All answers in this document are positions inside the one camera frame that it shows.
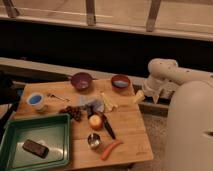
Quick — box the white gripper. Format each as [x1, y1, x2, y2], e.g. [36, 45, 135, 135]
[133, 76, 168, 104]

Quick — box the light blue towel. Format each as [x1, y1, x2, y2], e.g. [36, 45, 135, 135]
[77, 95, 105, 112]

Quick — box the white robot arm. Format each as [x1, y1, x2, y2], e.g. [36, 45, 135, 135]
[142, 58, 213, 171]

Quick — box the red bowl blue inside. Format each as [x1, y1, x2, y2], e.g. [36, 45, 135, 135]
[111, 74, 130, 89]

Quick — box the yellow banana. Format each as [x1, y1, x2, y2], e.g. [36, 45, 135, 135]
[101, 92, 118, 112]

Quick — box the small dark object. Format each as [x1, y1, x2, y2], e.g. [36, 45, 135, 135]
[87, 106, 94, 119]

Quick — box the red yellow apple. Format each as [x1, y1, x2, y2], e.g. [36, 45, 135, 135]
[89, 115, 103, 130]

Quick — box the orange carrot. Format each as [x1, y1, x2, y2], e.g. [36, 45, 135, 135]
[100, 140, 123, 161]

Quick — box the purple bowl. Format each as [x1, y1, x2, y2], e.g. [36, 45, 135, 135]
[70, 72, 93, 91]

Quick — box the small metal cup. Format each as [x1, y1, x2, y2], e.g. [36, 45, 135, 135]
[87, 133, 101, 149]

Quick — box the dark grape bunch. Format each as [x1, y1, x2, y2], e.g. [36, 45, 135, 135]
[60, 106, 82, 122]

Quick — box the metal fork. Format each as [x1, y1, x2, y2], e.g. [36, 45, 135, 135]
[47, 93, 70, 102]

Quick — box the green plastic tray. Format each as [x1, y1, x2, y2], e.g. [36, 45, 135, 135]
[0, 114, 70, 171]

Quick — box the dark brown sponge block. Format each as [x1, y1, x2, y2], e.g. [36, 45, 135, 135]
[22, 139, 49, 158]

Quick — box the black handled knife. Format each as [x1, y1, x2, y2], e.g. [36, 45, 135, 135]
[102, 115, 116, 139]

